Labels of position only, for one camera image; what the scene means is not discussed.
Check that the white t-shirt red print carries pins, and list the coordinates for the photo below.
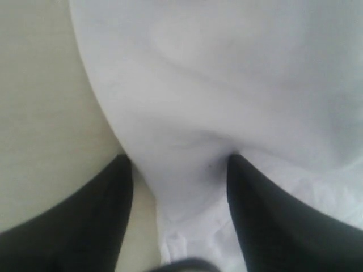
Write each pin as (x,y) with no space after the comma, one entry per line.
(186,84)

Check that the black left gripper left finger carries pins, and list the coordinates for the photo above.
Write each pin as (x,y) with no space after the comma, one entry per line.
(84,232)

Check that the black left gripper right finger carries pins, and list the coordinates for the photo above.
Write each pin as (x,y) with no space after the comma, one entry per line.
(277,232)

